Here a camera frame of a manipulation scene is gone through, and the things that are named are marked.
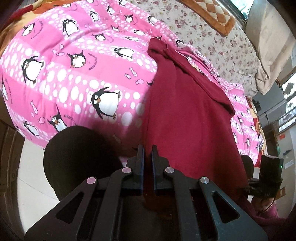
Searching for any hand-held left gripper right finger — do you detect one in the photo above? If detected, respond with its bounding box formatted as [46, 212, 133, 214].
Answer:
[151, 145, 269, 241]

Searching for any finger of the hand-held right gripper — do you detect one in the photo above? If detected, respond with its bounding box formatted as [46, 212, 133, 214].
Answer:
[242, 179, 258, 196]

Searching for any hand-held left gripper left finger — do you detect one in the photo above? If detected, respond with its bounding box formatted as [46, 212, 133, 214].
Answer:
[24, 144, 145, 241]

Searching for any dark red fleece garment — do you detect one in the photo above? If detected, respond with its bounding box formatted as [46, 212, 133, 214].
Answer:
[142, 38, 255, 216]

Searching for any person's right forearm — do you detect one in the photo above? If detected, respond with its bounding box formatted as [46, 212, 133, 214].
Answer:
[252, 197, 281, 219]

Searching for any person's right leg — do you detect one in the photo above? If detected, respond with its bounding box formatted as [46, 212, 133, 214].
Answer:
[240, 155, 254, 180]

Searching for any person's leg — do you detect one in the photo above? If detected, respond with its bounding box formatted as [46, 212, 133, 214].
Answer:
[240, 155, 254, 180]
[43, 126, 126, 202]

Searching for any white cabinet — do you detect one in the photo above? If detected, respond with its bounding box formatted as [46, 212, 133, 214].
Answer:
[275, 133, 296, 173]

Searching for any yellow red printed blanket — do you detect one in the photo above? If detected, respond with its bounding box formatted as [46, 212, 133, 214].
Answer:
[245, 97, 266, 153]

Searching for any person's left leg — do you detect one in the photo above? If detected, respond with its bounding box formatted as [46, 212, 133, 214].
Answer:
[43, 126, 126, 202]

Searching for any window with metal grille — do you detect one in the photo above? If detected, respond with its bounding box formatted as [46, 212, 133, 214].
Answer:
[276, 72, 296, 139]

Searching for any pink penguin print blanket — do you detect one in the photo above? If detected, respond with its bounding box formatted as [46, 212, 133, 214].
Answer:
[0, 0, 266, 167]

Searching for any beige pillow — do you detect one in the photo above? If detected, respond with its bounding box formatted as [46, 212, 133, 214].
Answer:
[245, 0, 296, 95]

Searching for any floral bed sheet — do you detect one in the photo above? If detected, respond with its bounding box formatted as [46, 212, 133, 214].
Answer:
[136, 0, 258, 96]

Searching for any orange checked mat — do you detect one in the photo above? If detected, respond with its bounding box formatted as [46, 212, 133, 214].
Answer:
[180, 0, 236, 37]

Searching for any orange patterned blanket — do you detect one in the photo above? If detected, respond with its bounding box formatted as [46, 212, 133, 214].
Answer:
[0, 0, 62, 56]

